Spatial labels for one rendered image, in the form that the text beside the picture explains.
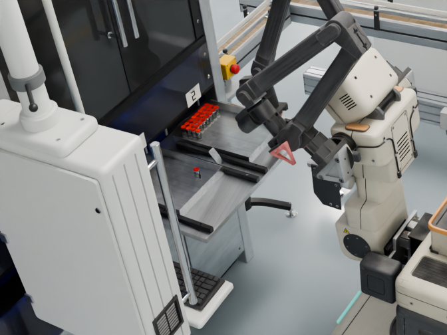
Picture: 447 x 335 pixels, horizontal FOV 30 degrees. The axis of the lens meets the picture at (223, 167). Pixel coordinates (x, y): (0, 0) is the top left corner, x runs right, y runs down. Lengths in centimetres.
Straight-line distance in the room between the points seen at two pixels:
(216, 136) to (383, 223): 76
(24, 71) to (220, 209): 103
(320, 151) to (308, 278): 140
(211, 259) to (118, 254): 149
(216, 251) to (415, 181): 116
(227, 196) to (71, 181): 93
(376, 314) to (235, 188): 76
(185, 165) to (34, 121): 105
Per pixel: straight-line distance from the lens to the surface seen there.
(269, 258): 389
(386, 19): 369
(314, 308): 366
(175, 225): 231
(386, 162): 256
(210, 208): 285
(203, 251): 353
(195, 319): 260
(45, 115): 211
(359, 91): 248
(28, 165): 215
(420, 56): 448
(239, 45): 362
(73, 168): 205
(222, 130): 319
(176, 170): 304
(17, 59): 203
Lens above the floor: 271
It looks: 37 degrees down
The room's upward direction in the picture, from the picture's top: 11 degrees counter-clockwise
